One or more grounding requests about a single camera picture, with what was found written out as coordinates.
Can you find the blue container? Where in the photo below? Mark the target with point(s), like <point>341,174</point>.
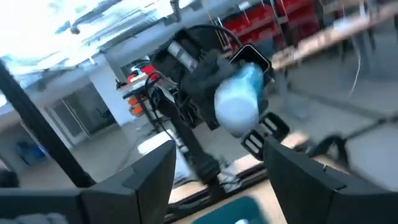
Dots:
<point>31,152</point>

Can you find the teal plastic bin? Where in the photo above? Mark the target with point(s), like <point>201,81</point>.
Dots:
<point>224,214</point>

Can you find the red storage bins rack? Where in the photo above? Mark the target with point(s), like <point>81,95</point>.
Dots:
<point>264,21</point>

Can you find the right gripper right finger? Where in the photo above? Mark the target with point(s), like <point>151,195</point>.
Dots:
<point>298,186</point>

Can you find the wooden workbench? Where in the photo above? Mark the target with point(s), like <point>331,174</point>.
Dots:
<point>326,37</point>

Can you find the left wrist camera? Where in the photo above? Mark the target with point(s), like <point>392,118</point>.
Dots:
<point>183,56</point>

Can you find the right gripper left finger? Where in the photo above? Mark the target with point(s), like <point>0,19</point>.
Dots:
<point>146,193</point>

